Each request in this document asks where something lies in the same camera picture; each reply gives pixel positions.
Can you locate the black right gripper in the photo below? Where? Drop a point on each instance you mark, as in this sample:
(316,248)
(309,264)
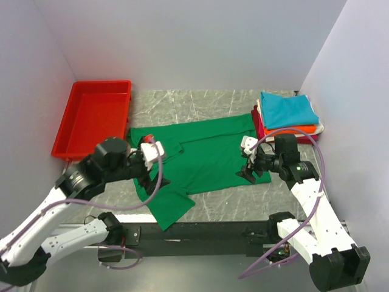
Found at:
(251,167)

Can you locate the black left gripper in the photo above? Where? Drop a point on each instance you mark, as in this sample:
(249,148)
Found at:
(145,178)

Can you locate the green t shirt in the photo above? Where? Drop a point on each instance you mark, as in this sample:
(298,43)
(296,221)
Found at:
(200,157)

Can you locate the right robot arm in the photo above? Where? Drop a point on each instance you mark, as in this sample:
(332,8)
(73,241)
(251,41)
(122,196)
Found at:
(334,259)

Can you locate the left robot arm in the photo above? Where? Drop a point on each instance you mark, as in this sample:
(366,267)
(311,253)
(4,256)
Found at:
(31,248)

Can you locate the magenta folded shirt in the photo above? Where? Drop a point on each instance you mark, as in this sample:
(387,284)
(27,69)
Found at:
(301,139)

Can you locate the dark red folded shirt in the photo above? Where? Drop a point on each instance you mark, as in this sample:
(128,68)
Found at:
(255,116)

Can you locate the teal folded shirt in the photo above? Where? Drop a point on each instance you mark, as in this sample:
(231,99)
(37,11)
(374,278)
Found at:
(281,112)

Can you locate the orange folded shirt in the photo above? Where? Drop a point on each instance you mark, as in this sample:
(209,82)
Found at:
(288,130)

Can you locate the red plastic bin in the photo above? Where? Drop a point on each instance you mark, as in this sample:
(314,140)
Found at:
(95,110)

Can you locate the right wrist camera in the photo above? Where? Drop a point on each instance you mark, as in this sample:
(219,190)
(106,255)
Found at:
(246,145)

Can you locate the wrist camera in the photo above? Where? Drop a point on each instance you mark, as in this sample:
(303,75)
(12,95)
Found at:
(151,150)
(246,145)

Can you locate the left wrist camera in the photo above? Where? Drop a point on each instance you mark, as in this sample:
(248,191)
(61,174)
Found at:
(151,150)

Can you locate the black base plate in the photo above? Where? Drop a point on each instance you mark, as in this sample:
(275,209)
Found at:
(249,238)

